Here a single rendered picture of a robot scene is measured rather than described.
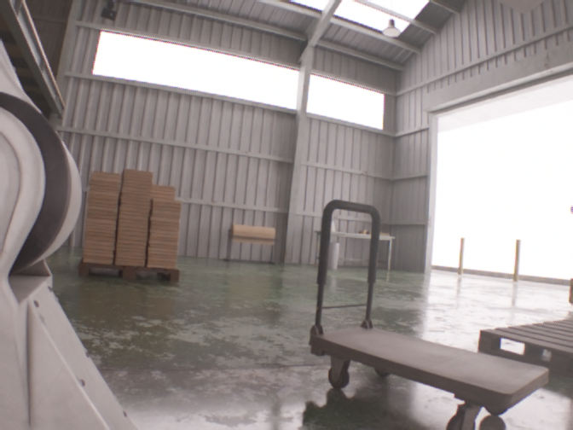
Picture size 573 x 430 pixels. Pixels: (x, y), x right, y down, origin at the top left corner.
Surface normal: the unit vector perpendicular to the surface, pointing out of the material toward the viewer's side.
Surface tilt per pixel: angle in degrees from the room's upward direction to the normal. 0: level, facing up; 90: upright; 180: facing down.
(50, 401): 90
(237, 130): 90
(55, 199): 93
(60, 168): 77
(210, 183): 90
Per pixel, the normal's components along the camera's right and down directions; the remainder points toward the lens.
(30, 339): 0.39, -0.03
